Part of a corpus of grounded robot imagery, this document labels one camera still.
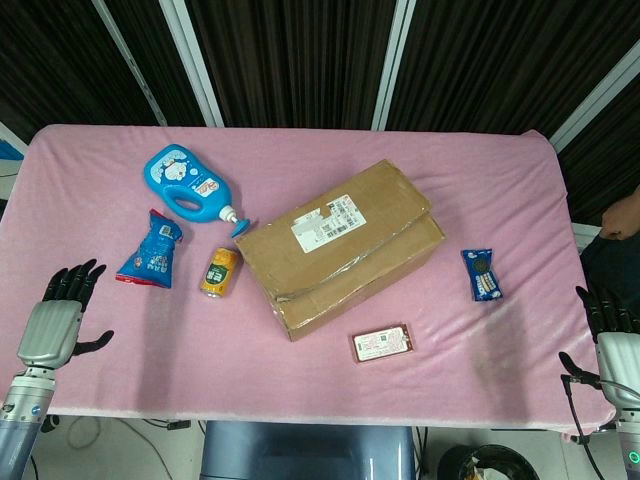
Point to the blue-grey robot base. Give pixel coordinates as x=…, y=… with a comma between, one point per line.
x=305, y=452

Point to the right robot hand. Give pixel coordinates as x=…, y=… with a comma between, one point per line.
x=620, y=355

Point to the blue bin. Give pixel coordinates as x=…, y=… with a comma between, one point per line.
x=7, y=150

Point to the yellow drink can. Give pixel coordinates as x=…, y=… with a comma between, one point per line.
x=219, y=272

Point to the brown cardboard box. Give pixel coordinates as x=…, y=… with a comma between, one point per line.
x=340, y=250

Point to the slanted white frame post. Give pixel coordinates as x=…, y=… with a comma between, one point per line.
x=595, y=97

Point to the pink tablecloth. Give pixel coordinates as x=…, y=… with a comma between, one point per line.
x=200, y=350

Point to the person in dark clothing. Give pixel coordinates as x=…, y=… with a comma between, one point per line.
x=612, y=265

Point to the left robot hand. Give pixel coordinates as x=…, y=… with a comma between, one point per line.
x=47, y=330

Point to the blue detergent pump bottle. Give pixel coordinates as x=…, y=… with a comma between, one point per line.
x=172, y=167

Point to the wide white frame post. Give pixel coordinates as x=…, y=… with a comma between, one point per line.
x=192, y=65

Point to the small black floor adapter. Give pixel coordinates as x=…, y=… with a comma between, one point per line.
x=178, y=425

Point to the blue snack bag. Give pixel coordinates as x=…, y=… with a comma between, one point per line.
x=150, y=255

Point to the thin grey frame rail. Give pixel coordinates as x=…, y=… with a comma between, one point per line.
x=131, y=65

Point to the black waste bin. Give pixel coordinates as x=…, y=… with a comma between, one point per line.
x=460, y=465

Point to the blue cookie packet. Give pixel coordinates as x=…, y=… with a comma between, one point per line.
x=482, y=275

